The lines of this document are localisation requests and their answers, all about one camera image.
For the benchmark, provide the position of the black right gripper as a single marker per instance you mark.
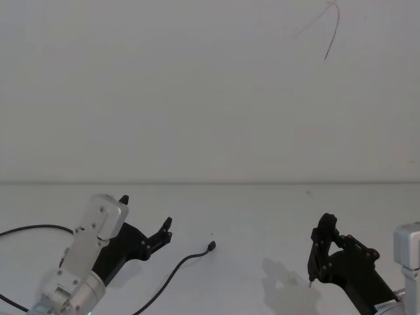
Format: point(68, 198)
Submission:
point(354, 272)

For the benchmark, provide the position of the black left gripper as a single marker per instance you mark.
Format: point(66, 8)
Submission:
point(121, 249)

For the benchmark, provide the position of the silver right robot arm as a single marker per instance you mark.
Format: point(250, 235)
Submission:
point(407, 243)

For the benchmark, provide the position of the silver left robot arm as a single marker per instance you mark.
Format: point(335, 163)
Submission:
point(98, 223)

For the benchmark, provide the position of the white table cloth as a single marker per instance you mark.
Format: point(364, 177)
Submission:
point(229, 216)

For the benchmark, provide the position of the plain pale wall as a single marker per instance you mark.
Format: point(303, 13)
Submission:
point(164, 92)

